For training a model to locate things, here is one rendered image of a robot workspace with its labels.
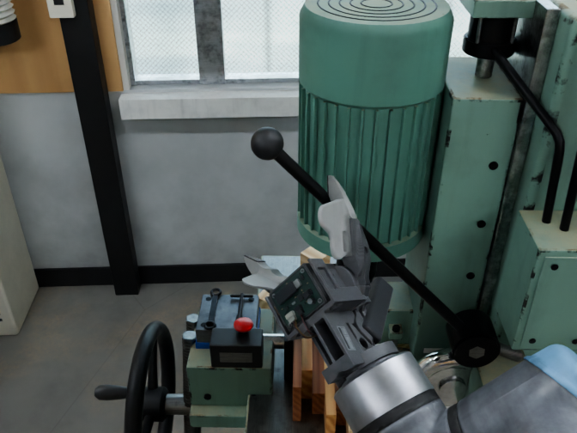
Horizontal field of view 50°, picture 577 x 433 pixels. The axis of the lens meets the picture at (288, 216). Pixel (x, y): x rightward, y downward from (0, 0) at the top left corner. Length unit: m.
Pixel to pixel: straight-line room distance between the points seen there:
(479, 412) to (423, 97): 0.34
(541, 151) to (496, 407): 0.31
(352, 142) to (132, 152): 1.71
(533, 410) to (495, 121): 0.34
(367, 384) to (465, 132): 0.32
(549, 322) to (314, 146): 0.34
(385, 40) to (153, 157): 1.77
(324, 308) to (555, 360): 0.21
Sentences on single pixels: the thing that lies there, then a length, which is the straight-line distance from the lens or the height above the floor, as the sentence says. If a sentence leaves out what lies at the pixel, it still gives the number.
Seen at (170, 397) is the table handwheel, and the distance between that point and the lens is 1.15.
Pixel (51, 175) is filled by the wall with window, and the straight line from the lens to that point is 2.50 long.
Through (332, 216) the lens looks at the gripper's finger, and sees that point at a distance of 0.65.
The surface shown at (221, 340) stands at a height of 1.01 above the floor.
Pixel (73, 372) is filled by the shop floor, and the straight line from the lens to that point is 2.41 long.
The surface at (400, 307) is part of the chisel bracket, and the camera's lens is 0.95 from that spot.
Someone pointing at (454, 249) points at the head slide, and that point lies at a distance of 0.84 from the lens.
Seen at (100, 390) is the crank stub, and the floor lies 0.92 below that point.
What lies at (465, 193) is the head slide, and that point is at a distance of 0.80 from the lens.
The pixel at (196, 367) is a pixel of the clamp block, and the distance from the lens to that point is 1.01.
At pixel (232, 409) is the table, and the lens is 1.07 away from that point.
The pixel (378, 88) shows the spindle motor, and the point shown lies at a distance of 0.69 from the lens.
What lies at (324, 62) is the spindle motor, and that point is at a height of 1.46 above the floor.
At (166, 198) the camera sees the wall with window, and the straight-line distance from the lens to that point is 2.46.
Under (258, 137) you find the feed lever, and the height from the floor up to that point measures 1.41.
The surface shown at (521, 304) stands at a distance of 0.77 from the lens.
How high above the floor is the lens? 1.70
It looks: 34 degrees down
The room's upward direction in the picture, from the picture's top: straight up
